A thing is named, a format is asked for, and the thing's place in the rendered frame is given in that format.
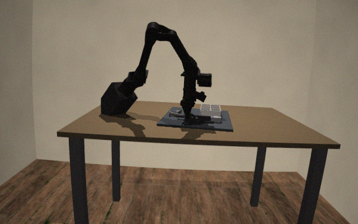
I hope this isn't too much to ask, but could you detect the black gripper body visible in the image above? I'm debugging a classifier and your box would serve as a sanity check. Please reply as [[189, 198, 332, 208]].
[[180, 86, 196, 106]]

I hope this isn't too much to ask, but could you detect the white compartment tray with metal parts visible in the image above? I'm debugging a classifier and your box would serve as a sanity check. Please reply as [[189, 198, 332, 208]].
[[200, 104, 221, 116]]

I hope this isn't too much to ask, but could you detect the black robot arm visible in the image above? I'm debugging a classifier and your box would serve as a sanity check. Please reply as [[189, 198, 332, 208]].
[[117, 22, 212, 102]]

